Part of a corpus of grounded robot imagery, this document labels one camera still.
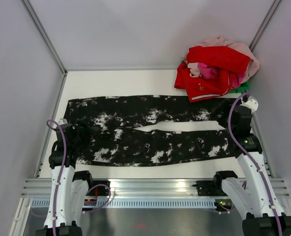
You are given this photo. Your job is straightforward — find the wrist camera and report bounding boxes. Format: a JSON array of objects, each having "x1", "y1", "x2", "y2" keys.
[
  {"x1": 58, "y1": 118, "x2": 68, "y2": 126},
  {"x1": 241, "y1": 96, "x2": 259, "y2": 114}
]

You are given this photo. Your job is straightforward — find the magenta pink trousers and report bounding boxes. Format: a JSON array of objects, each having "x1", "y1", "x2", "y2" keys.
[{"x1": 198, "y1": 63, "x2": 219, "y2": 80}]

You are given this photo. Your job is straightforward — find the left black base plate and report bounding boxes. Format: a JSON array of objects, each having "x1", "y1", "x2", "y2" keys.
[{"x1": 87, "y1": 180, "x2": 110, "y2": 197}]

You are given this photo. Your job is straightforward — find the aluminium frame post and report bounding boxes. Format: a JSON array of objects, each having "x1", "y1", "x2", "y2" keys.
[
  {"x1": 249, "y1": 0, "x2": 283, "y2": 52},
  {"x1": 20, "y1": 0, "x2": 67, "y2": 76}
]

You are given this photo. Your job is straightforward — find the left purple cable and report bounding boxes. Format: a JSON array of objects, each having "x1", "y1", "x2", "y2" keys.
[{"x1": 46, "y1": 119, "x2": 111, "y2": 236}]

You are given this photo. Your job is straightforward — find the left aluminium frame post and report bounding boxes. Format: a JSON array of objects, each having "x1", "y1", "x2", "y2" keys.
[{"x1": 20, "y1": 0, "x2": 67, "y2": 76}]

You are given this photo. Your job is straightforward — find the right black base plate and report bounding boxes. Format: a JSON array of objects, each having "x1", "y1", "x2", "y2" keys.
[{"x1": 193, "y1": 180, "x2": 227, "y2": 197}]

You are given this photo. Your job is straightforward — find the white slotted cable duct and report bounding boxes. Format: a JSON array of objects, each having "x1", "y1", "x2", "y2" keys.
[{"x1": 31, "y1": 198, "x2": 232, "y2": 209}]

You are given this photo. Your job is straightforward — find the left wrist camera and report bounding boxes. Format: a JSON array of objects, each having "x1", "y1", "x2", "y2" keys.
[{"x1": 58, "y1": 118, "x2": 68, "y2": 126}]

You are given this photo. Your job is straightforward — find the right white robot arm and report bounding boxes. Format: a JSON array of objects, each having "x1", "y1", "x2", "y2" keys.
[{"x1": 211, "y1": 98, "x2": 291, "y2": 236}]

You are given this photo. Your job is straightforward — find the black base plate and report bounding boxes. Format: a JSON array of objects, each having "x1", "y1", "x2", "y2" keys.
[
  {"x1": 87, "y1": 180, "x2": 110, "y2": 197},
  {"x1": 193, "y1": 180, "x2": 227, "y2": 197}
]

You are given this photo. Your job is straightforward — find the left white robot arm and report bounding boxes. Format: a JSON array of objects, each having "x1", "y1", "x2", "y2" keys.
[{"x1": 35, "y1": 118, "x2": 95, "y2": 236}]

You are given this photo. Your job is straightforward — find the right aluminium frame post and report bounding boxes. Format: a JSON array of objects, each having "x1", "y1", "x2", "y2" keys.
[{"x1": 249, "y1": 0, "x2": 283, "y2": 52}]

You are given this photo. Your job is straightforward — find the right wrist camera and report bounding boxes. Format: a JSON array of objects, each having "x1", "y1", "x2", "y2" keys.
[{"x1": 241, "y1": 96, "x2": 259, "y2": 114}]

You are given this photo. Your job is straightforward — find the black white-splattered trousers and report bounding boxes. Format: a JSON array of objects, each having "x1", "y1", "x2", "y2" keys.
[{"x1": 64, "y1": 95, "x2": 234, "y2": 167}]

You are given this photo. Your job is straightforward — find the aluminium mounting rail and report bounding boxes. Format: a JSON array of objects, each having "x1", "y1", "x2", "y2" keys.
[{"x1": 21, "y1": 178, "x2": 289, "y2": 199}]

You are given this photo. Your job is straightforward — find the red trousers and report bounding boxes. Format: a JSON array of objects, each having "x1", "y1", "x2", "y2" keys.
[{"x1": 174, "y1": 46, "x2": 251, "y2": 102}]

